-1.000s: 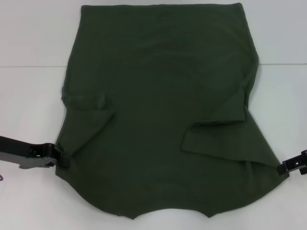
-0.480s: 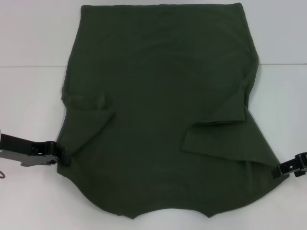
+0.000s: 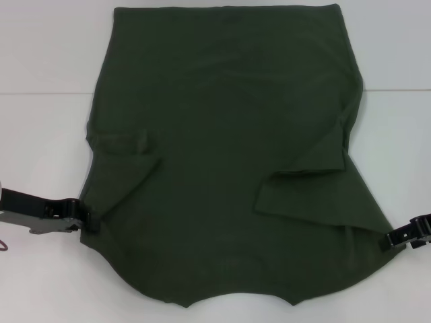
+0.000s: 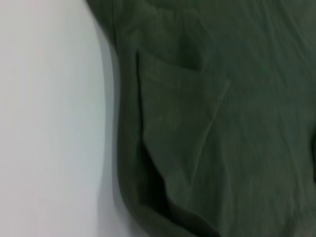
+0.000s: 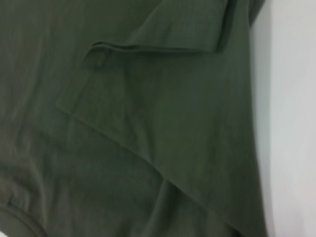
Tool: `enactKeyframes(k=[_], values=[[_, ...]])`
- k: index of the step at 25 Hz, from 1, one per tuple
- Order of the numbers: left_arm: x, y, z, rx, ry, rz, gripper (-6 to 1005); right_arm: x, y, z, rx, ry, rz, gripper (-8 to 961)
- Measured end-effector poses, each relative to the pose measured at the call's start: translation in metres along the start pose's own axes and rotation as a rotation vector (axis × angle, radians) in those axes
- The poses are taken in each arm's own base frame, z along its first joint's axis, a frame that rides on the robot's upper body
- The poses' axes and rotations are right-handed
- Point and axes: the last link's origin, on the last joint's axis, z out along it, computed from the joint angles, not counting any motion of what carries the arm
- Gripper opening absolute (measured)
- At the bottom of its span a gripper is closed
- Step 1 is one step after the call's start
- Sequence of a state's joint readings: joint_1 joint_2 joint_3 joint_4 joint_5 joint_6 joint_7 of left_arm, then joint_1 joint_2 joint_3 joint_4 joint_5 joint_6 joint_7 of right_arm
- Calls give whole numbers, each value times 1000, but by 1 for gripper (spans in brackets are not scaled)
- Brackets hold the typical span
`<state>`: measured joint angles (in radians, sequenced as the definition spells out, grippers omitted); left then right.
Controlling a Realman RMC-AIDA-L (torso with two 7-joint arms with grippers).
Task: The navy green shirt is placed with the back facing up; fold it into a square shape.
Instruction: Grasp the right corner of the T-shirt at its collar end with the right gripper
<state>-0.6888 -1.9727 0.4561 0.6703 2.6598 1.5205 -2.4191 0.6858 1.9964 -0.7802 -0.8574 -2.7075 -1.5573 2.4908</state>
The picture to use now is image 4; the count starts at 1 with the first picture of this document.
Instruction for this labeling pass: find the dark green t-shirt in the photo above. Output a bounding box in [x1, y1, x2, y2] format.
[85, 0, 316, 237]

